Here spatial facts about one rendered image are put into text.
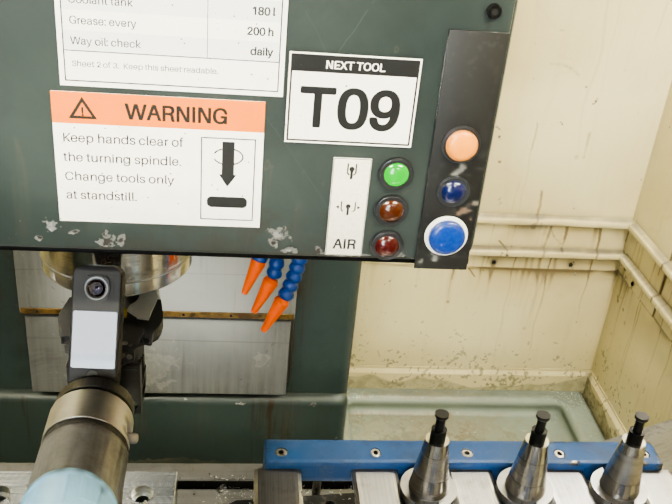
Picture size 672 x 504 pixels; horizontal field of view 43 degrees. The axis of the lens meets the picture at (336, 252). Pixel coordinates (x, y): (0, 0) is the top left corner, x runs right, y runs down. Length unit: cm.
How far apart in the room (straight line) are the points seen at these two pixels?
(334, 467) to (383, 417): 109
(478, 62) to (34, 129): 33
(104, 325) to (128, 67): 28
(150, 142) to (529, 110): 126
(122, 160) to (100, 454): 24
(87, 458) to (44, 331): 83
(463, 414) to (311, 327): 68
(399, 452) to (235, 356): 60
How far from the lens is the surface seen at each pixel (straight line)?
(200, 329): 151
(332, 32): 63
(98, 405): 78
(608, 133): 191
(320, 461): 99
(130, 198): 68
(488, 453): 104
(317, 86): 64
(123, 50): 64
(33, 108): 67
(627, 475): 102
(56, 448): 75
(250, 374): 157
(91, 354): 83
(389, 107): 65
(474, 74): 66
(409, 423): 208
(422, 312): 200
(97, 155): 67
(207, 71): 64
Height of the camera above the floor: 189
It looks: 29 degrees down
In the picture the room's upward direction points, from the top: 6 degrees clockwise
